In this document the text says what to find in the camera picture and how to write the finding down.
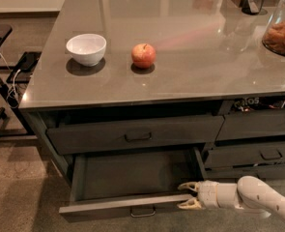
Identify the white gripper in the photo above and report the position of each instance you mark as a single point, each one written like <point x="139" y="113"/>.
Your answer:
<point x="207" y="194"/>

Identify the dark drawer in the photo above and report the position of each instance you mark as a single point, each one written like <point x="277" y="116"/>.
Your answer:
<point x="131" y="134"/>
<point x="136" y="185"/>
<point x="266" y="172"/>
<point x="253" y="124"/>
<point x="246" y="154"/>

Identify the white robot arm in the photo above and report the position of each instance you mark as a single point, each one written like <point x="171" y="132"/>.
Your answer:
<point x="249" y="195"/>

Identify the red apple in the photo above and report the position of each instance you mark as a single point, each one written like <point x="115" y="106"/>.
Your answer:
<point x="143" y="55"/>

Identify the glass jar with snacks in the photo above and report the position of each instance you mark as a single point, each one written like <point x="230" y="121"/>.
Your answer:
<point x="274" y="37"/>

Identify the white ceramic bowl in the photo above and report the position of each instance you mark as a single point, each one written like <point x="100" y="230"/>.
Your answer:
<point x="87" y="49"/>

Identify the black side shelf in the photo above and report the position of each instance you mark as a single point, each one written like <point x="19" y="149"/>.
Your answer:
<point x="10" y="78"/>

